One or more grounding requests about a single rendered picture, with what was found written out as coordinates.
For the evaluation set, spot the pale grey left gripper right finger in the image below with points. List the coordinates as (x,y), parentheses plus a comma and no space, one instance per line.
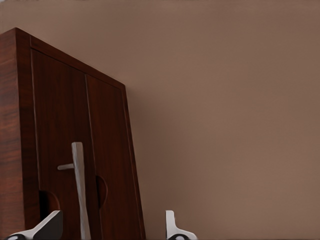
(171,225)

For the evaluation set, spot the dark brown wooden cabinet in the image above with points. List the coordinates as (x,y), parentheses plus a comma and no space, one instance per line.
(60,130)

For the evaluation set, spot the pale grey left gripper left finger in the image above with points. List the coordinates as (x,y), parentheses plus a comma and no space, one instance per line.
(47,224)

